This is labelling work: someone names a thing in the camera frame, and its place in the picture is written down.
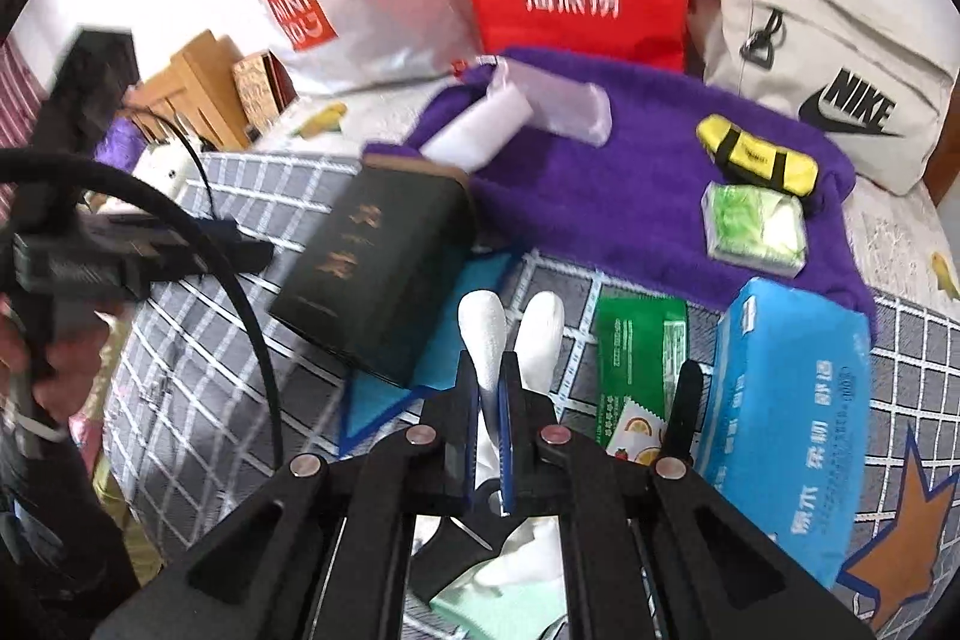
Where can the grey checked blanket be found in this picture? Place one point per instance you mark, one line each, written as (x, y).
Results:
(189, 433)

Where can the yellow mini duffel pouch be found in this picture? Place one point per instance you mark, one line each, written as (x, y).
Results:
(750, 160)

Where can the clear plastic case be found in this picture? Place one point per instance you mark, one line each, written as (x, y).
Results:
(578, 111)

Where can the white lemon print sheet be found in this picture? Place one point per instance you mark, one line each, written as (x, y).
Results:
(352, 115)

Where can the person left forearm dark sleeve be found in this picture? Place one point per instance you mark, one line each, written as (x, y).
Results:
(65, 567)

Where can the wooden furniture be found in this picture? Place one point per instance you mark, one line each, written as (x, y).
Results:
(196, 90)

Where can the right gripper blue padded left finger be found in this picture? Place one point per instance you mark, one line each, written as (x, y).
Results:
(452, 461)

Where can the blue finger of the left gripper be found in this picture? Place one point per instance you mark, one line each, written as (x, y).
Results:
(221, 230)

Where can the blue tissue pack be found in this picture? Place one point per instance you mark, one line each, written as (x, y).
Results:
(785, 428)

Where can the beige Nike bag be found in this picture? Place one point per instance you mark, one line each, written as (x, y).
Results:
(879, 90)

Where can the purple fluffy towel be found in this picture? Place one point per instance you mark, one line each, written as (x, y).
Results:
(633, 206)

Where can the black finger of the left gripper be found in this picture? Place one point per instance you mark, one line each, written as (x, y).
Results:
(246, 257)

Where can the green wet wipe packet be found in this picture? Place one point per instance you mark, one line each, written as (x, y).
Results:
(643, 343)

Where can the person left hand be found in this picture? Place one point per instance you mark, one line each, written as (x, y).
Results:
(75, 361)

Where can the mint green cloth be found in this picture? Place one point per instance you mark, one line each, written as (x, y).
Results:
(520, 594)

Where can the white sponge block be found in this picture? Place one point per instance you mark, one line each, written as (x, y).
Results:
(476, 136)

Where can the green leaf tissue pack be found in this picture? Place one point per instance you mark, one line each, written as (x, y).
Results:
(756, 228)

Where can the white glove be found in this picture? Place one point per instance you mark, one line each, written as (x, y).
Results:
(454, 545)

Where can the dark green tea box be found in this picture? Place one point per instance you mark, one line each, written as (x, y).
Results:
(369, 285)

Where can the brown patterned box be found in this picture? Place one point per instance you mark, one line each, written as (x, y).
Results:
(264, 88)

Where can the purple plush toy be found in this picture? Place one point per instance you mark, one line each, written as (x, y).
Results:
(122, 146)

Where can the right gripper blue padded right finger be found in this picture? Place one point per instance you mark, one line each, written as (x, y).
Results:
(528, 483)

